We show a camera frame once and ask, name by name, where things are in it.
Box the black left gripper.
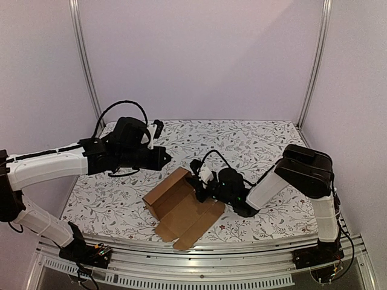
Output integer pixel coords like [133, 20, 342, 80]
[117, 146, 171, 170]

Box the brown cardboard box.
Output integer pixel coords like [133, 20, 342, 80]
[142, 167, 226, 251]

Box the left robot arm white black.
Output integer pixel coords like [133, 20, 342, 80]
[1, 117, 171, 262]

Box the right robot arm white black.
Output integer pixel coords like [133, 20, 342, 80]
[186, 144, 341, 263]

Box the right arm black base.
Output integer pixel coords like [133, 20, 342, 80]
[292, 236, 344, 284]

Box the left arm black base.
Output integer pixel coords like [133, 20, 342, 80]
[59, 222, 112, 269]

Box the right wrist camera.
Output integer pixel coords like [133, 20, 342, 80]
[190, 159, 214, 184]

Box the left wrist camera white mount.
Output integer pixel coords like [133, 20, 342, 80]
[141, 120, 164, 150]

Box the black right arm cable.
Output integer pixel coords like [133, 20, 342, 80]
[201, 149, 258, 187]

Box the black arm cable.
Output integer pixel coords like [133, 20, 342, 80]
[90, 101, 149, 140]
[201, 149, 258, 187]

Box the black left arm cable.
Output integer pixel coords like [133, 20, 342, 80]
[90, 101, 149, 140]

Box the aluminium front rail frame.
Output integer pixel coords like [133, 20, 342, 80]
[24, 232, 379, 290]

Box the left aluminium corner post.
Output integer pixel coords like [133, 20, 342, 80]
[69, 0, 102, 119]

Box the aluminium corner post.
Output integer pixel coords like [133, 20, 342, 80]
[296, 0, 333, 131]
[69, 0, 102, 119]

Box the right aluminium corner post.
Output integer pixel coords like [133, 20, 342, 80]
[296, 0, 333, 131]

